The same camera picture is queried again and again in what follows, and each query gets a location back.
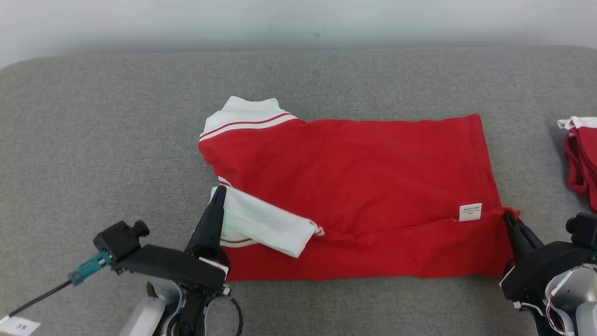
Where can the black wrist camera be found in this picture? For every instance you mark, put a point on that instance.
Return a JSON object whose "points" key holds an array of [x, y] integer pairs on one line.
{"points": [[583, 231], [119, 240]]}

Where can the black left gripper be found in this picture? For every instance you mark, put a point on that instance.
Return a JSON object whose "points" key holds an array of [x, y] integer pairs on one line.
{"points": [[177, 268]]}

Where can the red shorts with white stripe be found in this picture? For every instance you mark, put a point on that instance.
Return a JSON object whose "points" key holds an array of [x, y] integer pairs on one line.
{"points": [[585, 158]]}

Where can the grey fabric sofa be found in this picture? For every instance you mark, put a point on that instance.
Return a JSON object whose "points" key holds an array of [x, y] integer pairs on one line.
{"points": [[116, 140]]}

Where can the red jersey with white sleeves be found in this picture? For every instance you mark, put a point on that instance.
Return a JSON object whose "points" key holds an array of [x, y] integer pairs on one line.
{"points": [[373, 177]]}

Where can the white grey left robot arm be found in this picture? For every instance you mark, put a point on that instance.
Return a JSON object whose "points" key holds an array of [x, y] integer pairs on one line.
{"points": [[144, 317]]}

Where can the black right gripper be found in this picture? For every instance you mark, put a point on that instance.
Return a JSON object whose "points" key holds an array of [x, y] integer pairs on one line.
{"points": [[541, 273]]}

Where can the teal left camera connector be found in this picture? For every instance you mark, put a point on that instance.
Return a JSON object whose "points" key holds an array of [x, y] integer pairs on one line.
{"points": [[91, 267]]}

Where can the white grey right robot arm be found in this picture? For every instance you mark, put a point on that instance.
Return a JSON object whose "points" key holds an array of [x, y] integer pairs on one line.
{"points": [[583, 291]]}

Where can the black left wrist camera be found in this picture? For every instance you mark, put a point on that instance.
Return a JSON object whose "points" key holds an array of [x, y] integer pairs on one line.
{"points": [[119, 240]]}

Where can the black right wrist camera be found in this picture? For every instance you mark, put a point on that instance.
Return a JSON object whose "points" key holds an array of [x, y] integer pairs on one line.
{"points": [[583, 231]]}

